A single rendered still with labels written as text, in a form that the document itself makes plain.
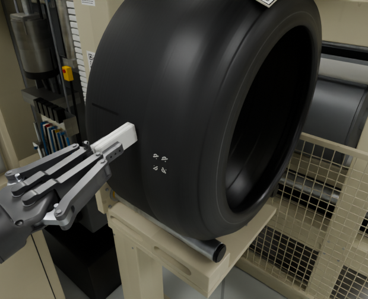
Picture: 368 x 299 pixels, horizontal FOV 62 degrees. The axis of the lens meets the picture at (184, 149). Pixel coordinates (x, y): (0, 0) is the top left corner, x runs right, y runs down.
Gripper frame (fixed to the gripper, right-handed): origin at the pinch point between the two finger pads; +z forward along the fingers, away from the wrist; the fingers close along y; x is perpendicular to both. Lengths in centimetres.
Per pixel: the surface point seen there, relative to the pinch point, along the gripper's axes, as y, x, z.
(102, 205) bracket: 24.7, 35.8, 6.3
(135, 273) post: 29, 83, 11
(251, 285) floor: 2, 133, 57
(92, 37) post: 33.7, -3.1, 23.2
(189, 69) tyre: -6.6, -8.6, 10.1
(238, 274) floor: 11, 133, 58
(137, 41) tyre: 4.3, -10.5, 11.3
